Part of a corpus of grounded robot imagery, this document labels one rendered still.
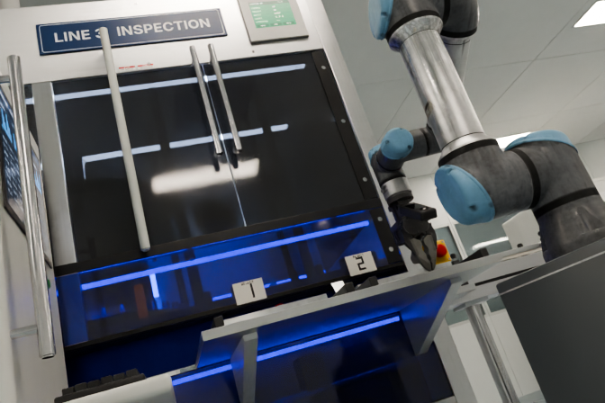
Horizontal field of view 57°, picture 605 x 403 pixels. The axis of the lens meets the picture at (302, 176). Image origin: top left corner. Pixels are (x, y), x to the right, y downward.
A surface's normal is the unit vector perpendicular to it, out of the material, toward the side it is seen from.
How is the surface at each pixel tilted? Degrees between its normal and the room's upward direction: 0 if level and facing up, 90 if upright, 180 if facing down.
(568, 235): 72
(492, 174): 92
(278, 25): 90
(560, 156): 90
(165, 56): 90
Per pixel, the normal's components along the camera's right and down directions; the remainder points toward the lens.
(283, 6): 0.19, -0.43
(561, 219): -0.73, -0.35
